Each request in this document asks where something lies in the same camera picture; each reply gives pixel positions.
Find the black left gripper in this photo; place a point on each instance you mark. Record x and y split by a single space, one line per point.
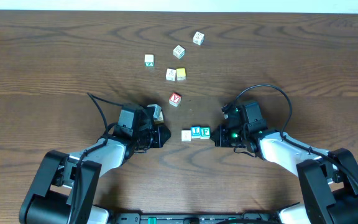
165 134

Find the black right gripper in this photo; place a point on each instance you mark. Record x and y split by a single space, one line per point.
221 141

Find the green letter F block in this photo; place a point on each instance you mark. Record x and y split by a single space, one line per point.
205 132

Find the blue letter L block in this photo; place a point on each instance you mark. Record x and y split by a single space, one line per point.
195 132

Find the white letter Y block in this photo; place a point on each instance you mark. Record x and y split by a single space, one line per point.
186 136

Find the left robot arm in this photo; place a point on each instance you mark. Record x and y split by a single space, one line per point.
64 186

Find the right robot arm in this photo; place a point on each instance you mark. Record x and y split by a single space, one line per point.
328 179

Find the yellow-edged picture block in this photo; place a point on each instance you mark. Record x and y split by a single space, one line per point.
160 119

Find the red letter A block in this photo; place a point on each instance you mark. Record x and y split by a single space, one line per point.
175 99

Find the white picture block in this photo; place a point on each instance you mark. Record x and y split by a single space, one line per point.
170 74

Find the yellow block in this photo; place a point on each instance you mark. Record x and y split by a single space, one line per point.
181 74

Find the white block green side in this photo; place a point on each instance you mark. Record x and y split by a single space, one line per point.
149 60

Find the white block teal side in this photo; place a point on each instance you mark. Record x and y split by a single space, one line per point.
178 51

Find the white block top right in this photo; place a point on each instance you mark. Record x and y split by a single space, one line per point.
198 38

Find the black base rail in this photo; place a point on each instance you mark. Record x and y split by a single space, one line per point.
169 218

